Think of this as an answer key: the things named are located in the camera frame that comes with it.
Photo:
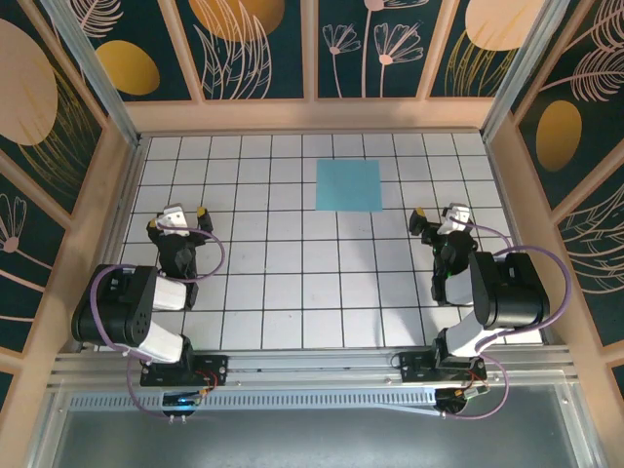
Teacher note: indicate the light blue cloth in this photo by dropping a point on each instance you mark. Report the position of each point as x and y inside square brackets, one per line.
[348, 185]

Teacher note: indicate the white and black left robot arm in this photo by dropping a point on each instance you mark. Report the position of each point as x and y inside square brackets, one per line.
[112, 312]

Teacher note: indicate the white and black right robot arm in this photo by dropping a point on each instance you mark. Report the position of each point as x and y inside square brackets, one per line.
[512, 292]

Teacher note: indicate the grey metal sheet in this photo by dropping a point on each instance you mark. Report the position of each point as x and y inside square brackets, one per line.
[312, 439]

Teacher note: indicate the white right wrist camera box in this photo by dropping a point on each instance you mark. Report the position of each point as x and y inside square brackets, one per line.
[458, 214]

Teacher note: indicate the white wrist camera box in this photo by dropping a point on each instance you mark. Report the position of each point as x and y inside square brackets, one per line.
[173, 217]
[458, 214]

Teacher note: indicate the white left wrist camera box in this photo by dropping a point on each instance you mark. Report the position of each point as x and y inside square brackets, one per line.
[173, 217]

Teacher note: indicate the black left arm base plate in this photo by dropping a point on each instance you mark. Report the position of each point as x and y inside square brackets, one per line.
[214, 368]

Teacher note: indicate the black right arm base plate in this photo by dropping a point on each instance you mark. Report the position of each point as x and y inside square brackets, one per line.
[414, 368]

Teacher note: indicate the aluminium frame post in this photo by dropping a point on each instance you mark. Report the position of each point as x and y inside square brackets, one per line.
[520, 73]
[101, 83]

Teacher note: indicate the aluminium mounting rail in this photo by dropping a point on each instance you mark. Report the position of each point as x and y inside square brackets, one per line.
[312, 365]

